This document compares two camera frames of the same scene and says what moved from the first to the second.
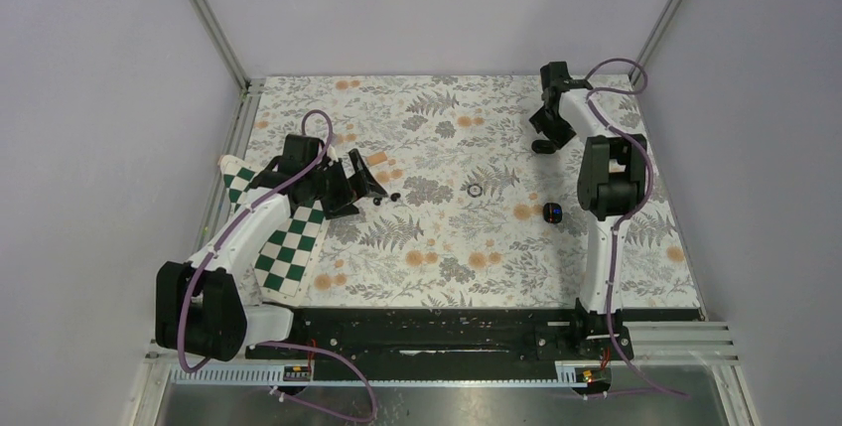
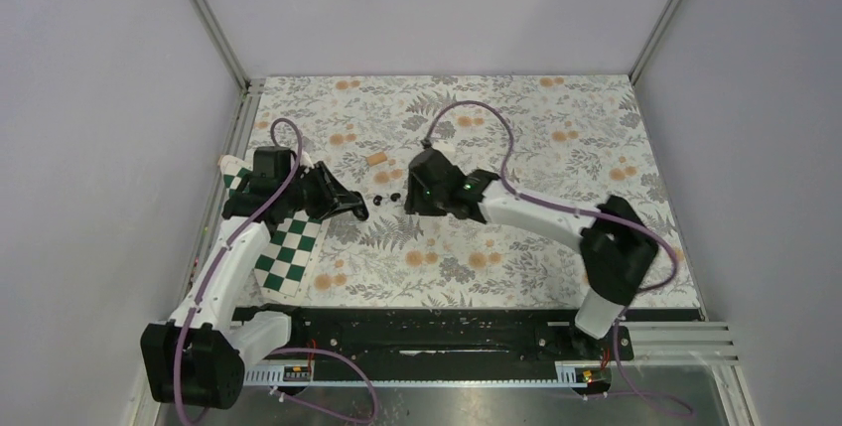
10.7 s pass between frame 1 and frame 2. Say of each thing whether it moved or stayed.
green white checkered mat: stayed
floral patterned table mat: stayed
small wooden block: stayed
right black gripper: moved
